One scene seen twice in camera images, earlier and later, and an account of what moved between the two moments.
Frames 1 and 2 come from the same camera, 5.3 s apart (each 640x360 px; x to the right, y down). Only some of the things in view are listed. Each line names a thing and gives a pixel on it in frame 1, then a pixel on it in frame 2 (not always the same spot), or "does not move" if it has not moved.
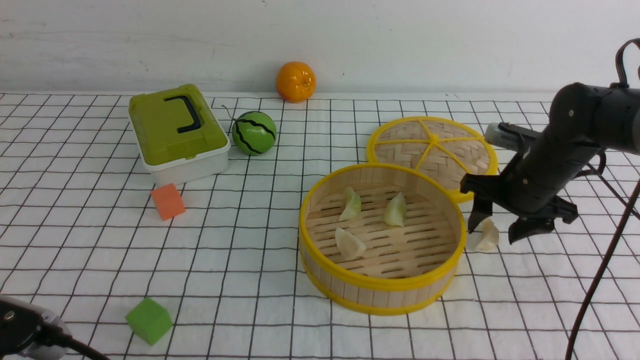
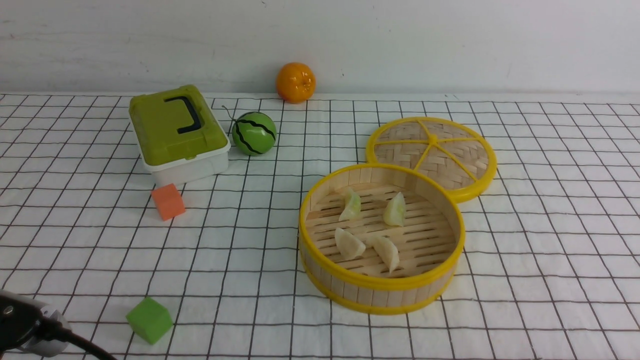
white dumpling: x=490 y=235 -> x=387 y=252
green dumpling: x=395 y=211 does not move
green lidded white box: x=177 y=134 does not move
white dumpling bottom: x=350 y=246 does not move
